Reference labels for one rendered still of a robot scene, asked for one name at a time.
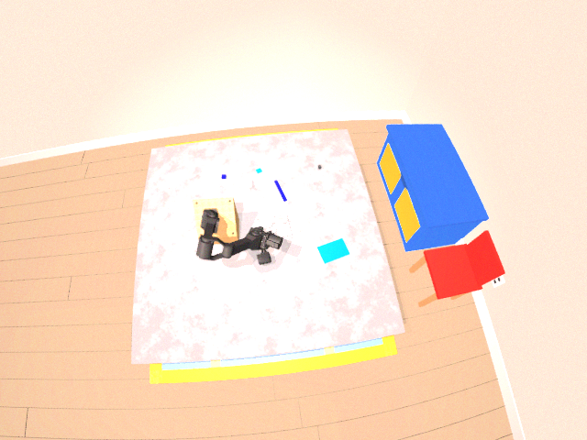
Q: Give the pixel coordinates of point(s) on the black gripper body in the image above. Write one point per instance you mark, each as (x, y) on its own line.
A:
(263, 258)

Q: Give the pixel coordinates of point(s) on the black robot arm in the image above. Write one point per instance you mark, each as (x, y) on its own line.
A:
(255, 239)

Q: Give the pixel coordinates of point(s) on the cyan flat plate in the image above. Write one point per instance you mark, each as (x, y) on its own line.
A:
(333, 250)

